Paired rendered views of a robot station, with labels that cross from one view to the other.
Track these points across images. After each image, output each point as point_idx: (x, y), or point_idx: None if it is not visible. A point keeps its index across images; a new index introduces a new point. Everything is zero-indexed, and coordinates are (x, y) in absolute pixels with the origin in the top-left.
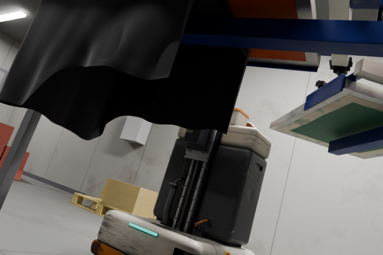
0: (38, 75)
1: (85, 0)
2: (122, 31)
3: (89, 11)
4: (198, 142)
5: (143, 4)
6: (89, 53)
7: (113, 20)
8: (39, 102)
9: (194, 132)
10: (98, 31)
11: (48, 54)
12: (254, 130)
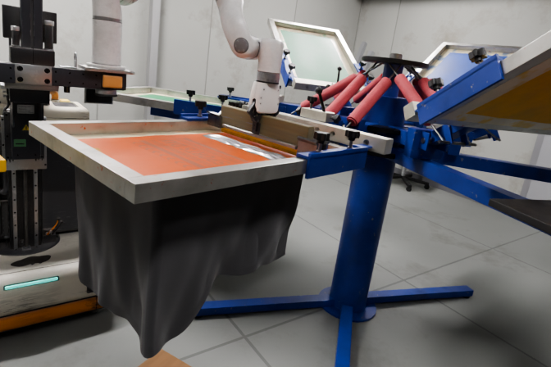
0: (189, 309)
1: (219, 224)
2: (257, 239)
3: (225, 233)
4: (40, 156)
5: (272, 215)
6: (225, 263)
7: (247, 232)
8: (133, 317)
9: (30, 145)
10: (235, 245)
11: (194, 288)
12: (87, 113)
